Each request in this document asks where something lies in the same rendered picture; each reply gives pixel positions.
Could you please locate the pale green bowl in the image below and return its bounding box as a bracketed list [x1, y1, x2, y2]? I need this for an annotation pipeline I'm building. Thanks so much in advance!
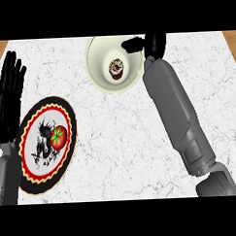
[84, 34, 147, 95]

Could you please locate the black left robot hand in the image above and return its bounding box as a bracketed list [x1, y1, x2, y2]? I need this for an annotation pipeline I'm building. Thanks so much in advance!
[0, 50, 31, 145]

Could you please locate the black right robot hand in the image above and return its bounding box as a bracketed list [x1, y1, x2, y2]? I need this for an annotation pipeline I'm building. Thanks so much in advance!
[120, 33, 169, 61]

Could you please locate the red tomato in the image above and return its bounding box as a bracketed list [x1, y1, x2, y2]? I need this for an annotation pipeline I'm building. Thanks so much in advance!
[50, 124, 69, 152]

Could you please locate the oval black red placemat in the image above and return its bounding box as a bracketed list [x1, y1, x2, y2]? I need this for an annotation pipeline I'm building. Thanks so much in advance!
[13, 94, 81, 196]

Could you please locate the chocolate cupcake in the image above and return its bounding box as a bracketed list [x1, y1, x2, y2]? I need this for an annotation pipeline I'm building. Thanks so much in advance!
[107, 57, 125, 82]

